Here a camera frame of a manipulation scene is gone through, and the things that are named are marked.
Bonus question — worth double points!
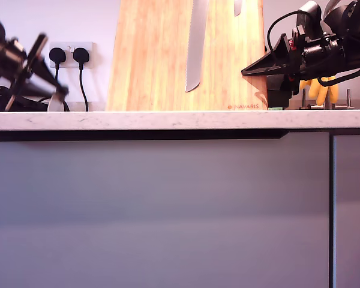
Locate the wide grey cabinet door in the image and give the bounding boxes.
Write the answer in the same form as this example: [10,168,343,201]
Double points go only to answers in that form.
[0,133,330,288]

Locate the white double wall socket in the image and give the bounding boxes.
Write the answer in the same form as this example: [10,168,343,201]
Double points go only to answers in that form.
[49,41,94,69]

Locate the black countertop appliance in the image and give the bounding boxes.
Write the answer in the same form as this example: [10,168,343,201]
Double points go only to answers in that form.
[0,85,55,112]

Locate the yellow rubber glove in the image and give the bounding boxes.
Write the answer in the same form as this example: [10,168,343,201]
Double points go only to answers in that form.
[299,76,339,106]

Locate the narrow grey cabinet door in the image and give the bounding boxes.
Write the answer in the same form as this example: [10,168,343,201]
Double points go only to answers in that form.
[332,134,360,288]

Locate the wooden magnetic knife block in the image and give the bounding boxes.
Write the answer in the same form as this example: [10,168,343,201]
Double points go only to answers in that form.
[104,0,269,112]

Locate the wrist camera box on bracket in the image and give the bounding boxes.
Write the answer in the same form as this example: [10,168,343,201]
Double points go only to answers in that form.
[296,1,331,37]

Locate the small steel knife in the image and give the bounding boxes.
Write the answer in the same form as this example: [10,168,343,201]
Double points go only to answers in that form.
[46,89,65,113]

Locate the long serrated bread knife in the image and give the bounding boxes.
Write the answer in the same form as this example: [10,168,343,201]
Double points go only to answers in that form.
[185,0,209,93]

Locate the black mains plug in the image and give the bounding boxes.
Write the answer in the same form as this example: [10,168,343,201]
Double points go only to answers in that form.
[73,47,90,64]
[49,47,67,64]

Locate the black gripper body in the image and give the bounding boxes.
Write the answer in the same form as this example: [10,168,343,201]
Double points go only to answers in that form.
[291,25,347,81]
[0,33,49,112]

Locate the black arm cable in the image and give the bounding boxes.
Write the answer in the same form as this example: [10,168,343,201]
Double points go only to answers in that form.
[317,66,360,88]

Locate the black appliance cable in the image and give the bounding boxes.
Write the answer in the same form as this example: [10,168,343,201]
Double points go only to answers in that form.
[37,95,70,112]

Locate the black cabinet handle rail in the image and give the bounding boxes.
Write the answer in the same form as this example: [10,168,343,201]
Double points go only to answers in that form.
[0,131,289,142]

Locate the black camera cable loop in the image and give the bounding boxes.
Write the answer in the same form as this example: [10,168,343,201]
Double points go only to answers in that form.
[266,10,302,73]

